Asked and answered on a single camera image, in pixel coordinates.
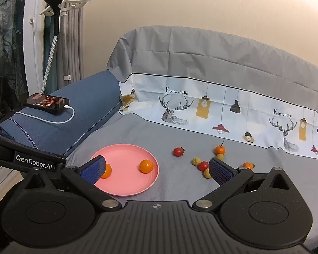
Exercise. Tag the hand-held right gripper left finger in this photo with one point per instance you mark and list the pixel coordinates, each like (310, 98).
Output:
(94, 169)

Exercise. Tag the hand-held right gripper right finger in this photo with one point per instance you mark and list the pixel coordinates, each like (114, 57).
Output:
(223, 172)

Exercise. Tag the yellow-green round fruit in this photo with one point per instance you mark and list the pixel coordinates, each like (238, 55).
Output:
(207, 173)
(196, 161)
(220, 157)

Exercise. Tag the orange with long stem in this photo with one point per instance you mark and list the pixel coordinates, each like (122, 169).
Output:
(220, 149)

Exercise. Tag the pink round plate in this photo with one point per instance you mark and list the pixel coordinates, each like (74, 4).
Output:
(127, 181)

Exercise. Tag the red cherry tomato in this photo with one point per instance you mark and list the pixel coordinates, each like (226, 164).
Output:
(178, 151)
(203, 166)

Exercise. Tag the small orange with leaf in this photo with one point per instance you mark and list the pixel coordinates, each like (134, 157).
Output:
(247, 165)

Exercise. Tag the black smartphone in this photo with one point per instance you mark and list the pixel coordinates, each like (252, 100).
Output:
(46, 102)

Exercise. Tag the white curtain clip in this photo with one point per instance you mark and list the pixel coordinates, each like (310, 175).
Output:
(67, 78)

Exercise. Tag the grey printed sofa cover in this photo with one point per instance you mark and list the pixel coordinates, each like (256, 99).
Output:
(201, 58)

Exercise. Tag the grey curtain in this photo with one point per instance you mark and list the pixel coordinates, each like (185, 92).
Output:
(74, 45)

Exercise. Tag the plaid hanging clothes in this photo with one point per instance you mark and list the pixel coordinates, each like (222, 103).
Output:
(0, 18)

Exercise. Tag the white plastic hanger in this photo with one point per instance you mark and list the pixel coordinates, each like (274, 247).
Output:
(76, 0)

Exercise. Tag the white door frame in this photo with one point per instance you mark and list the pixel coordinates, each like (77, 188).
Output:
(34, 53)

